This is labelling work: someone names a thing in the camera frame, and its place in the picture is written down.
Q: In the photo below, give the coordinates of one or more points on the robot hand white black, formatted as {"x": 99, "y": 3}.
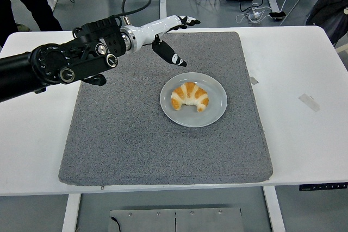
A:
{"x": 155, "y": 27}

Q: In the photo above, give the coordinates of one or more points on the croissant bread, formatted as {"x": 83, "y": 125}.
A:
{"x": 190, "y": 93}

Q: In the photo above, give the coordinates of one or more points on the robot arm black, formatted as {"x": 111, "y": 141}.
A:
{"x": 54, "y": 63}

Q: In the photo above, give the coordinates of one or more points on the pale grey round plate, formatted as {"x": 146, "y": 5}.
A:
{"x": 214, "y": 107}

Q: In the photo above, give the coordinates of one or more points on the small grey tape piece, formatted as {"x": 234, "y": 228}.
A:
{"x": 254, "y": 80}

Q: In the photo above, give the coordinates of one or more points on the grey fabric mat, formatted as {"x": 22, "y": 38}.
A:
{"x": 163, "y": 147}

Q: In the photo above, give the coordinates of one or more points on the black phone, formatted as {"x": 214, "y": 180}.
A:
{"x": 277, "y": 15}

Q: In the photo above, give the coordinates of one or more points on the large clear tape piece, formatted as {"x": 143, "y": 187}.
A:
{"x": 309, "y": 102}

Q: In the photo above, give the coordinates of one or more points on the dark jacket on chair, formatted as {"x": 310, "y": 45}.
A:
{"x": 331, "y": 12}

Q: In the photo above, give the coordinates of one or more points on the white table leg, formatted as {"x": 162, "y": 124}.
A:
{"x": 71, "y": 213}
{"x": 274, "y": 210}

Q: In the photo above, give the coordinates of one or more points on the black table control panel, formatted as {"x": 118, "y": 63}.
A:
{"x": 323, "y": 187}

